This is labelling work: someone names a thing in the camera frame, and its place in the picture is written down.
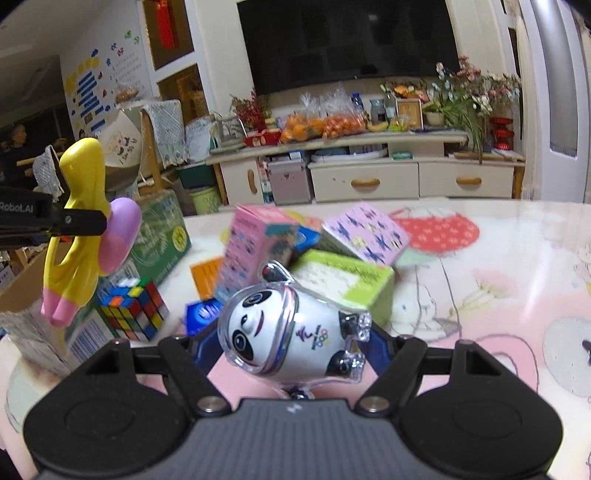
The red ornament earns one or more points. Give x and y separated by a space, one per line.
501 134

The lime green box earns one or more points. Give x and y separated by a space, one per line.
341 281

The wall poster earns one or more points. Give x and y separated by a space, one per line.
106 69

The red hanging decoration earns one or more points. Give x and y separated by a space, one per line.
166 25

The pink butterfly patterned box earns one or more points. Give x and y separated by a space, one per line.
364 233

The dark green storage box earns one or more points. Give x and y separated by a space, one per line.
197 176

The pink storage box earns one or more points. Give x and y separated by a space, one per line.
288 182

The multicoloured puzzle cube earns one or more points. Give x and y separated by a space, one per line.
134 309

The white standing air conditioner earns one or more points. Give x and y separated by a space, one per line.
558 92

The black television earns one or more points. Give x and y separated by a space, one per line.
351 41

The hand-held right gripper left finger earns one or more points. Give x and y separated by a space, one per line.
205 350

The cream cabinet door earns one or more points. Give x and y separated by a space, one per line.
238 182

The red packet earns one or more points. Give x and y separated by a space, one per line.
262 138

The light green trash bin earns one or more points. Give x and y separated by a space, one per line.
205 201

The potted flower plant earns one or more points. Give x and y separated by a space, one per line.
475 87

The wooden chair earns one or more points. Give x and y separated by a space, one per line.
150 157

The white printed bag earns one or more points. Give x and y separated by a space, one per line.
199 138

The yellow banana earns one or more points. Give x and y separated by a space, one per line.
377 126

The lace chair cover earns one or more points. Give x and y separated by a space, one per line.
166 129
45 170

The brown cardboard box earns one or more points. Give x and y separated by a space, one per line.
23 286

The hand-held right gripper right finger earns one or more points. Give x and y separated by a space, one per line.
381 346

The orange card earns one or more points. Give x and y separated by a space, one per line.
207 277

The cream cabinet drawer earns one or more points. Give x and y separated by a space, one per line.
489 180
332 182

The cream television cabinet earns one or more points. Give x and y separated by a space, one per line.
323 140

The glass jar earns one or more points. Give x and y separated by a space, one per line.
377 110

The wooden photo frame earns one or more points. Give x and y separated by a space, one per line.
410 114

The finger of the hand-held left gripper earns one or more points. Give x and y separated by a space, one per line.
78 223

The white panda figurine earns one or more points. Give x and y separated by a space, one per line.
295 337

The red berry branches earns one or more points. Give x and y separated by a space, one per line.
249 108

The beige tote bag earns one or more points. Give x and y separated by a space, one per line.
121 138

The bag of oranges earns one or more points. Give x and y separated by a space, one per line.
344 122
300 124

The blue packet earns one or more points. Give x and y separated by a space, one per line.
203 314

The pink tall carton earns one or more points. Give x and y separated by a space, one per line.
249 249

